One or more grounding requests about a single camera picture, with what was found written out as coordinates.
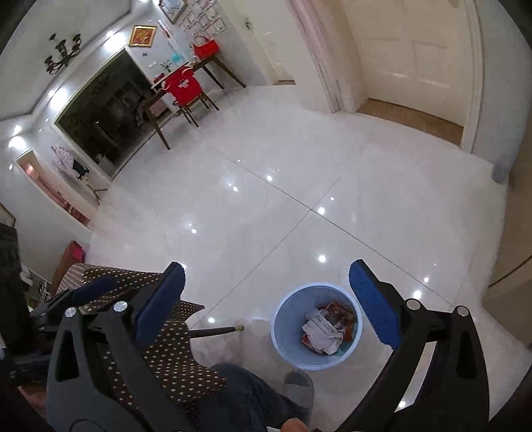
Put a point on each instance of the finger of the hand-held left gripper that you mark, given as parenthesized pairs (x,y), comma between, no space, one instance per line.
(93,288)

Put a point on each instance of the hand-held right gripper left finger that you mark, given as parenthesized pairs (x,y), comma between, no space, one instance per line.
(160,307)

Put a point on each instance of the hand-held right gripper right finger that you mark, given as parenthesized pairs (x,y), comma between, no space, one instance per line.
(374,307)

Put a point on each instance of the pile of wrappers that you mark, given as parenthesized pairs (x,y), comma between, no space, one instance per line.
(324,328)

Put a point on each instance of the light blue trash bin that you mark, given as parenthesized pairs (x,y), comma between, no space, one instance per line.
(286,315)

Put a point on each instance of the person's right hand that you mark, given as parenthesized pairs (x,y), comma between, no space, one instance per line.
(294,425)

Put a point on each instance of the red upholstered bench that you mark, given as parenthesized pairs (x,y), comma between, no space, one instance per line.
(72,259)

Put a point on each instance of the brown polka-dot tablecloth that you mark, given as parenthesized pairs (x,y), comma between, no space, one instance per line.
(174,365)

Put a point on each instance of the black table leg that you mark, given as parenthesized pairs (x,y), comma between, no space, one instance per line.
(216,331)

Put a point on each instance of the grey slipper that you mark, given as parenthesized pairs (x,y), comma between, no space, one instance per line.
(299,390)

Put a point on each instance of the person's jeans leg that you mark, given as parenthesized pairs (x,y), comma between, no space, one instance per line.
(241,398)

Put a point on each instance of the clothes drying rack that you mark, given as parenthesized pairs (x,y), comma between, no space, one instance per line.
(72,164)

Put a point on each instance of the wooden dining table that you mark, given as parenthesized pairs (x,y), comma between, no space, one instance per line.
(156,97)

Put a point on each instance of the wooden chair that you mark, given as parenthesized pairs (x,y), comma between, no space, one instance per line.
(195,106)

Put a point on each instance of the red chair cover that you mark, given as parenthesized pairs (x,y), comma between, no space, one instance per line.
(183,87)

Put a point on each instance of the black chandelier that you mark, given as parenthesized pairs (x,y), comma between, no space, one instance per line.
(62,54)

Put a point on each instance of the teal box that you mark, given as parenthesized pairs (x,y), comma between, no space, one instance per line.
(176,61)

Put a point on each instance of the white panel door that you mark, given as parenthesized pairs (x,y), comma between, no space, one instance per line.
(415,62)

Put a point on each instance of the gold red diamond picture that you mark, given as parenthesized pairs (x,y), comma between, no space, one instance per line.
(142,36)

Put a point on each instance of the framed wall picture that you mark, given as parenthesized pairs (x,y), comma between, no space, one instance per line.
(5,216)

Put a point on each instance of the red wall decoration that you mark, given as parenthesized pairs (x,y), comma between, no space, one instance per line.
(165,30)

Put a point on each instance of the group of wall certificates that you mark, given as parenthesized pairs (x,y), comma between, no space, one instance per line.
(205,18)

